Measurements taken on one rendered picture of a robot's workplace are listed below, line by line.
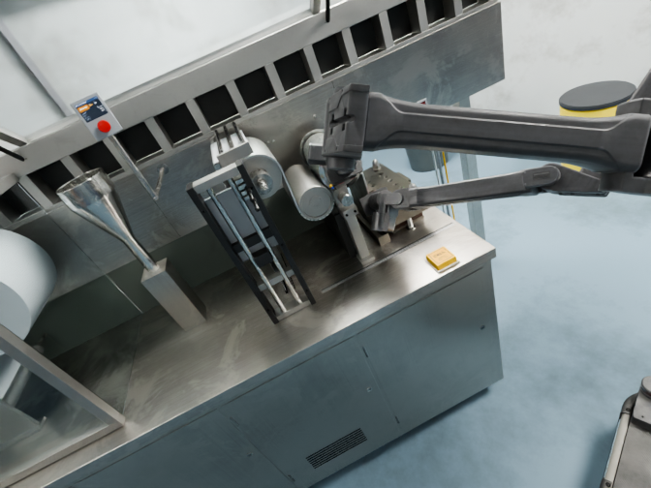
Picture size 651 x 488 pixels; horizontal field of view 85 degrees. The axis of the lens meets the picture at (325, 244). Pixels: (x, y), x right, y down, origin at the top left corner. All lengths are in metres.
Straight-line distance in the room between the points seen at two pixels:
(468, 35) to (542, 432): 1.65
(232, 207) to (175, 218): 0.51
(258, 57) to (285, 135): 0.28
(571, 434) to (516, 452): 0.23
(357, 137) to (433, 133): 0.08
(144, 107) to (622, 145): 1.28
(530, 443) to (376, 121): 1.63
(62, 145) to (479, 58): 1.60
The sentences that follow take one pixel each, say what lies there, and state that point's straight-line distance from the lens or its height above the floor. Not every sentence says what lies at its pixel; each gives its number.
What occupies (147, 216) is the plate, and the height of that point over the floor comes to 1.28.
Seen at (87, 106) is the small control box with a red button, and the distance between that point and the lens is 1.11.
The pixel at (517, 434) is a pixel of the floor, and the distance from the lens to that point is 1.88.
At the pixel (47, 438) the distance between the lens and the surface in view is 1.43.
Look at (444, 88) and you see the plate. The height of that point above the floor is 1.22.
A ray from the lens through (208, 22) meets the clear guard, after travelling 1.29.
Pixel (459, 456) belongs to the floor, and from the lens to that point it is 1.84.
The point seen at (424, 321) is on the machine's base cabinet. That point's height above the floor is 0.71.
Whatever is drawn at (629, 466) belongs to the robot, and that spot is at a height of 0.24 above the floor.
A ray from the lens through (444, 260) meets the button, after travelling 1.18.
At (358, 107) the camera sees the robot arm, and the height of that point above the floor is 1.60.
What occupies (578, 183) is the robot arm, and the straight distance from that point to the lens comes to 0.90.
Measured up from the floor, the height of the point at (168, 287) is 1.11.
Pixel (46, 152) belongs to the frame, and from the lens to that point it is 1.51.
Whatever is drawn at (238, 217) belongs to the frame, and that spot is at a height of 1.30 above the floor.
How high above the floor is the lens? 1.72
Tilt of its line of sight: 34 degrees down
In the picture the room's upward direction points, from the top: 24 degrees counter-clockwise
